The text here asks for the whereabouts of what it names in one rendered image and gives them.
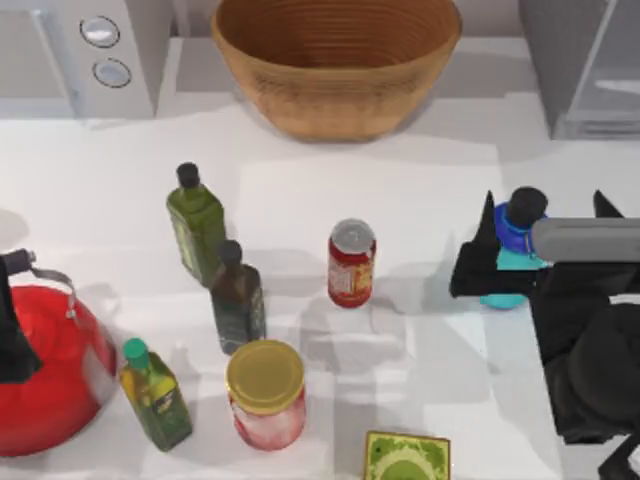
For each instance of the blue bottle with black cap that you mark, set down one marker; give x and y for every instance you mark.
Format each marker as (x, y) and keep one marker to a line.
(515, 235)

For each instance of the grey cabinet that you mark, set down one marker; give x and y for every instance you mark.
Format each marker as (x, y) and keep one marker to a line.
(560, 75)

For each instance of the red can with silver top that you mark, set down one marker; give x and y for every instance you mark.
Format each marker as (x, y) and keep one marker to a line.
(351, 272)

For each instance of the brown woven basket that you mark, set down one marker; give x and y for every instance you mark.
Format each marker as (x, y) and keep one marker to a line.
(335, 95)

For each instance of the green and yellow box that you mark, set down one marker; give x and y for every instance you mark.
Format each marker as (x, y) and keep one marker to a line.
(407, 457)

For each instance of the dark olive bottle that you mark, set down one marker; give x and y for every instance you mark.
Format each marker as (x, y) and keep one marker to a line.
(239, 305)

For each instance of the red jar with gold lid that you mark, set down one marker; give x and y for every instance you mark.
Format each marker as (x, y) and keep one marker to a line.
(267, 400)

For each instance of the green bottle with black cap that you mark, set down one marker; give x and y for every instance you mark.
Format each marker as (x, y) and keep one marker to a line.
(195, 225)

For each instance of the yellow bottle with green cap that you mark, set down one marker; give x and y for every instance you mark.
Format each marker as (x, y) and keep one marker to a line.
(157, 405)

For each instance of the small grey microwave knob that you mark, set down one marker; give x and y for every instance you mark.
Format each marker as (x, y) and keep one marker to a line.
(112, 73)

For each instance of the large grey microwave knob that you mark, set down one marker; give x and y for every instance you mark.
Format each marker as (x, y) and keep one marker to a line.
(99, 31)

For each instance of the red kettle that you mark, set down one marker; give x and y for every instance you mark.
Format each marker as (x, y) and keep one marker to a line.
(60, 380)

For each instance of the pale microwave oven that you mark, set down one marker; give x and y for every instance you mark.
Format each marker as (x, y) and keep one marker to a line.
(55, 95)

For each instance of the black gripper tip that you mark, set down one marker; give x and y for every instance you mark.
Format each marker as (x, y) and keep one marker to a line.
(15, 335)

